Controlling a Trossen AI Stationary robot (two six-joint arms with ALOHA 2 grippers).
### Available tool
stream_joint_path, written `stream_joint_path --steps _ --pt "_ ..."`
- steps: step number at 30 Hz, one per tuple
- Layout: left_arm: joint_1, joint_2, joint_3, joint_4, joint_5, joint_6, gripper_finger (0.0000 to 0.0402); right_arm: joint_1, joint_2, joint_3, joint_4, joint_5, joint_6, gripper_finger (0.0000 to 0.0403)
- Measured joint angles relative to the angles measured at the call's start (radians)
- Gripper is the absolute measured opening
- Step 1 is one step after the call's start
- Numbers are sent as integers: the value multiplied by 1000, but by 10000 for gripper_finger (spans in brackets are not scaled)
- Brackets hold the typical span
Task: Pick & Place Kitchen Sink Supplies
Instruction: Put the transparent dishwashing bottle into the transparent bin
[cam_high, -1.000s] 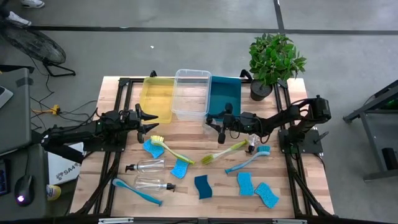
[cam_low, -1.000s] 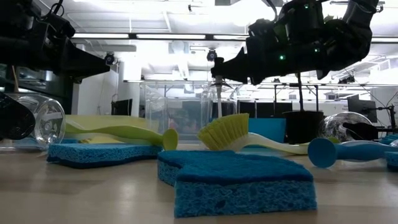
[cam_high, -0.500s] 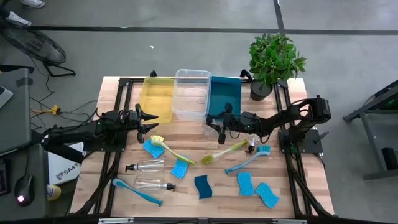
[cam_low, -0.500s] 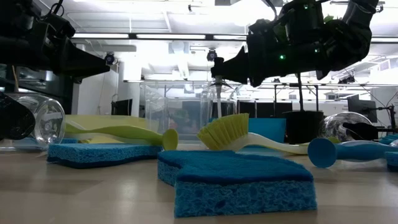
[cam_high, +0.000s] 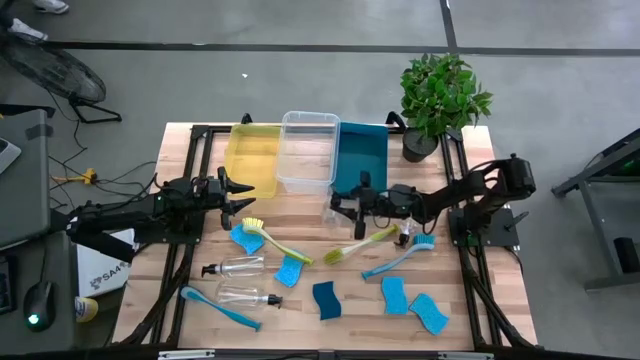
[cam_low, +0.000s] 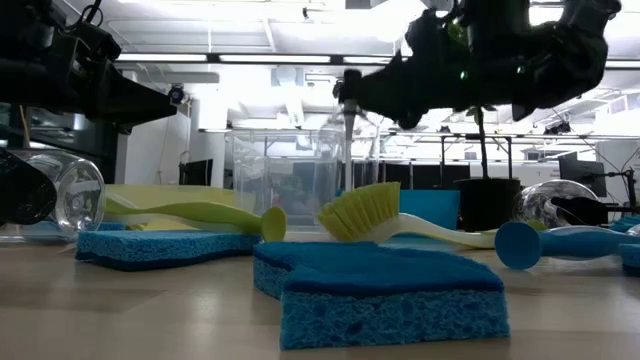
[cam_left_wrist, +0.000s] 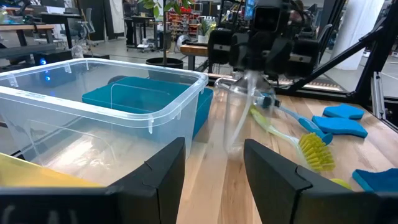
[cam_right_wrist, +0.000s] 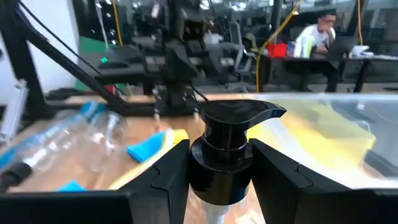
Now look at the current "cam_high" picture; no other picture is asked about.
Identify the black box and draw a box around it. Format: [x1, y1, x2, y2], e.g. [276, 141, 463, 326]
[613, 236, 640, 275]

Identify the yellow plastic bin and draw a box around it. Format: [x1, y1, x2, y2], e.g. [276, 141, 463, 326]
[223, 123, 282, 200]

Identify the light blue sponge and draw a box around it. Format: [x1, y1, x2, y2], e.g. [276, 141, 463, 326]
[229, 222, 266, 257]
[408, 292, 451, 337]
[273, 254, 306, 289]
[381, 275, 410, 316]

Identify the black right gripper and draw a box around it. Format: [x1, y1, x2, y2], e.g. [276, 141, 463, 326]
[330, 171, 407, 240]

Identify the black floor fan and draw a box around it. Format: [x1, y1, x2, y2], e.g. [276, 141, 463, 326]
[0, 29, 124, 125]

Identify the dark grey desk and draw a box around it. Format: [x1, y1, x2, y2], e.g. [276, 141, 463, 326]
[0, 230, 80, 354]

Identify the teal plastic bin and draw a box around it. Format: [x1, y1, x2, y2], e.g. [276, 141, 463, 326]
[332, 121, 391, 197]

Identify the black diagonal bar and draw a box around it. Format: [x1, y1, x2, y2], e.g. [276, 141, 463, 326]
[67, 219, 136, 265]

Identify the person's white shoe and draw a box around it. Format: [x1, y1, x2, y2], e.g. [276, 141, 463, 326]
[32, 0, 70, 15]
[7, 17, 50, 42]

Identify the yellow cable plug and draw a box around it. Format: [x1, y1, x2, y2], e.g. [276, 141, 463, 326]
[52, 167, 97, 186]

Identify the silver metal bracket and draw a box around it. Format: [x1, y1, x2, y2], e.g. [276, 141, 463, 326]
[158, 349, 216, 360]
[438, 351, 494, 360]

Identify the grey laptop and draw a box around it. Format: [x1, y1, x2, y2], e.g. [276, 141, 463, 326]
[0, 137, 23, 176]

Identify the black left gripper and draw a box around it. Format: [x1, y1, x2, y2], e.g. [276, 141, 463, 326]
[198, 166, 257, 231]

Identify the green dish brush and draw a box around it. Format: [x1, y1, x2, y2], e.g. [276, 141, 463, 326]
[323, 223, 401, 266]
[241, 216, 315, 266]

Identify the blue dish brush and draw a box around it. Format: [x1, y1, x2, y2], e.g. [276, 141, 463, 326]
[361, 233, 437, 281]
[179, 285, 263, 333]

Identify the black computer mouse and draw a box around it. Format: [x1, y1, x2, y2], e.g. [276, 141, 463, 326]
[23, 280, 57, 333]

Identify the grey metal stand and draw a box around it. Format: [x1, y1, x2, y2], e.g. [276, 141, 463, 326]
[551, 127, 640, 294]

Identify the white cardboard box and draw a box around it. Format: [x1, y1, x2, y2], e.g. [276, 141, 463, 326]
[75, 228, 137, 299]

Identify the black keyboard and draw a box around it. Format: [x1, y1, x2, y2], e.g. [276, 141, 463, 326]
[0, 254, 17, 317]

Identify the clear plastic bin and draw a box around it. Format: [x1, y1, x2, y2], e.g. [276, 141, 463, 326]
[275, 110, 342, 196]

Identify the black device green light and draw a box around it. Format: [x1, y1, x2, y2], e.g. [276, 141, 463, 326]
[602, 142, 640, 179]

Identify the dark blue sponge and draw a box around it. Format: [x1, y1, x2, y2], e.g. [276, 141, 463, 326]
[311, 280, 343, 322]

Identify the green potted plant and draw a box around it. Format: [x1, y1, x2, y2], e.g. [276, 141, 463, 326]
[399, 52, 495, 164]

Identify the yellow white small container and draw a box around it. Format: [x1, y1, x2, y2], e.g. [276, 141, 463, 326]
[74, 295, 100, 324]

